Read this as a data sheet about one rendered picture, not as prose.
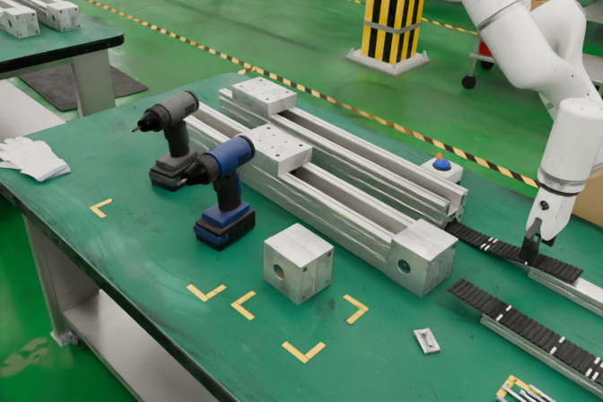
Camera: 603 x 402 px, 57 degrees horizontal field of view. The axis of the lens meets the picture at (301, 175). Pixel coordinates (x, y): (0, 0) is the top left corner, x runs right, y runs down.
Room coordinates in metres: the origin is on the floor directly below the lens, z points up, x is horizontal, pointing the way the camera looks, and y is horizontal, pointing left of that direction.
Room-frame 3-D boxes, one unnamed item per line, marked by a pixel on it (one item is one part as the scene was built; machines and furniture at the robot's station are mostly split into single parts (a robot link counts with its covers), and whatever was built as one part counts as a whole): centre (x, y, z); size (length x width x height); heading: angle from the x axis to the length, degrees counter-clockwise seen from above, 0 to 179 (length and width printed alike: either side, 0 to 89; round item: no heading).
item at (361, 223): (1.18, 0.07, 0.82); 0.80 x 0.10 x 0.09; 46
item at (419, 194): (1.31, -0.06, 0.82); 0.80 x 0.10 x 0.09; 46
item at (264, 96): (1.49, 0.12, 0.87); 0.16 x 0.11 x 0.07; 46
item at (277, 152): (1.18, 0.07, 0.87); 0.16 x 0.11 x 0.07; 46
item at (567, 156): (0.90, -0.49, 1.09); 0.09 x 0.08 x 0.13; 139
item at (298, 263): (0.84, -0.01, 0.83); 0.11 x 0.10 x 0.10; 136
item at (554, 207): (0.90, -0.49, 0.95); 0.10 x 0.07 x 0.11; 136
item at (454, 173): (1.21, -0.35, 0.81); 0.10 x 0.08 x 0.06; 136
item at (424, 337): (0.69, -0.24, 0.78); 0.05 x 0.03 x 0.01; 15
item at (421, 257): (0.88, -0.26, 0.83); 0.12 x 0.09 x 0.10; 136
